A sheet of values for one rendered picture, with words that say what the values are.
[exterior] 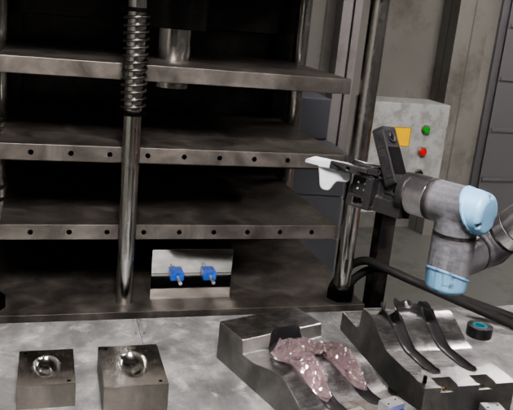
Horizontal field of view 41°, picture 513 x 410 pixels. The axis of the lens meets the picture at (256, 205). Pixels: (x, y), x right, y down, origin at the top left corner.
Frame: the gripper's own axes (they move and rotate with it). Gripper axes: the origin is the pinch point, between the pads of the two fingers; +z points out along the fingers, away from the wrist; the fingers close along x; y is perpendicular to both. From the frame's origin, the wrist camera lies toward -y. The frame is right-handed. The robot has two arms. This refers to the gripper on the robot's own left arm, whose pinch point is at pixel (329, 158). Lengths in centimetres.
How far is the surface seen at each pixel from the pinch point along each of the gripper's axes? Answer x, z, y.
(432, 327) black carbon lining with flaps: 67, 3, 46
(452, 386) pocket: 49, -15, 52
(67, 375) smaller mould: -23, 45, 63
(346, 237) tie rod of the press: 81, 48, 33
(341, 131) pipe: 344, 257, 13
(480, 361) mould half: 65, -14, 49
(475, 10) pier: 411, 202, -101
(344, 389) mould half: 26, 1, 56
